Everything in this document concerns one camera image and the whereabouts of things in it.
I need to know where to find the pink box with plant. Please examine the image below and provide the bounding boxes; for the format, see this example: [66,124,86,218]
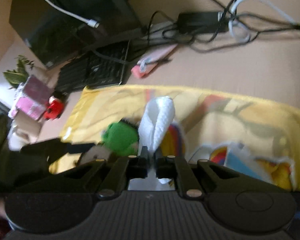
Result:
[3,55,52,121]

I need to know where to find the yellow cartoon printed cloth mat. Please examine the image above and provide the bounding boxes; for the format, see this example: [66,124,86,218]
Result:
[59,85,300,190]

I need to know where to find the white charger cable with plug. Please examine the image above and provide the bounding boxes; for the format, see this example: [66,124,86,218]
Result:
[24,0,101,29]

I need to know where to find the white paper towel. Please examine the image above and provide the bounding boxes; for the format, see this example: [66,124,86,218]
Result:
[127,95,176,192]

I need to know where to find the beige mug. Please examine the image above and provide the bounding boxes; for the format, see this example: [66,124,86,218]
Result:
[8,111,42,151]

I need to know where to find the black power adapter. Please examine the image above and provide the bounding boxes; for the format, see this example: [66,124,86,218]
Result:
[176,11,228,34]

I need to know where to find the black keyboard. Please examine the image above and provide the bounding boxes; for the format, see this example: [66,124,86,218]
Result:
[55,41,130,93]

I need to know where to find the black computer monitor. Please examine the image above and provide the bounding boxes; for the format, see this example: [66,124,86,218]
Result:
[9,0,145,68]

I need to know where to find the red toy figure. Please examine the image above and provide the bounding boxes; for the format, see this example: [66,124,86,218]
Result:
[43,91,66,120]

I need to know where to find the black power cables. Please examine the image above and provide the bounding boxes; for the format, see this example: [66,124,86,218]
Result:
[92,0,300,63]

